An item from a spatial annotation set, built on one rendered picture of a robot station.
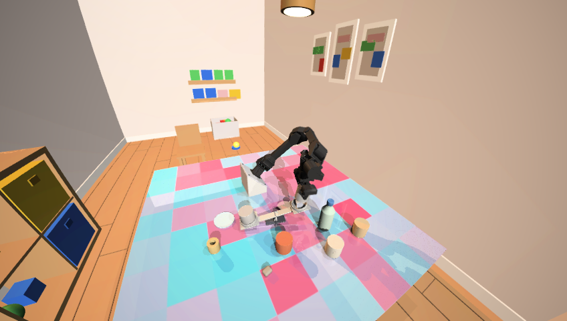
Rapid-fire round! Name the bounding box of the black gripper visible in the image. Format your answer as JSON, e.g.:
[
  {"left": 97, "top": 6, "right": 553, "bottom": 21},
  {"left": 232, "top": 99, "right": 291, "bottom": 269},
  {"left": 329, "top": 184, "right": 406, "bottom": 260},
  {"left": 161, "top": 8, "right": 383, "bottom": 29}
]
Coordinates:
[{"left": 294, "top": 167, "right": 318, "bottom": 200}]

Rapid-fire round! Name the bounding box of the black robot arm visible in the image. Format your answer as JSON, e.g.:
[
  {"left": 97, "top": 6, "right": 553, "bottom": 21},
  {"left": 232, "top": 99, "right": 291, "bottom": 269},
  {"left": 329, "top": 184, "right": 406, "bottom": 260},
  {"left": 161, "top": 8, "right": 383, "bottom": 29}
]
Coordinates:
[{"left": 250, "top": 126, "right": 328, "bottom": 181}]

